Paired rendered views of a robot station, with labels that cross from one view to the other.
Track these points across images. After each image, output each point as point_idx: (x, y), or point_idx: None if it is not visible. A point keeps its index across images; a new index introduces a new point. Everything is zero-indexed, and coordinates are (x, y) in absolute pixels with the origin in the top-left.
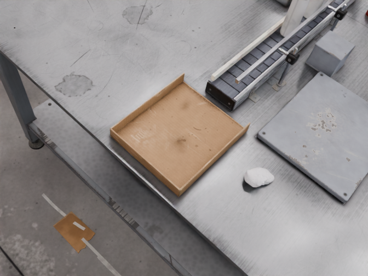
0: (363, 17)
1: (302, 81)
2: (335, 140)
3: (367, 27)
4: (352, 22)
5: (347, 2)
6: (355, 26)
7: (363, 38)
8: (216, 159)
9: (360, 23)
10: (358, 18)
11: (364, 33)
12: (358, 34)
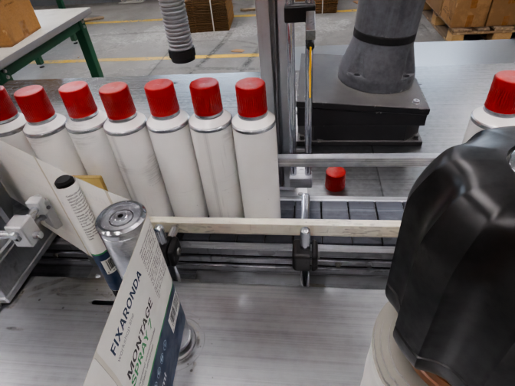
0: (355, 189)
1: None
2: None
3: (377, 175)
4: (397, 195)
5: (395, 197)
6: (399, 188)
7: (418, 169)
8: None
9: (383, 186)
10: (372, 193)
11: (401, 172)
12: (418, 177)
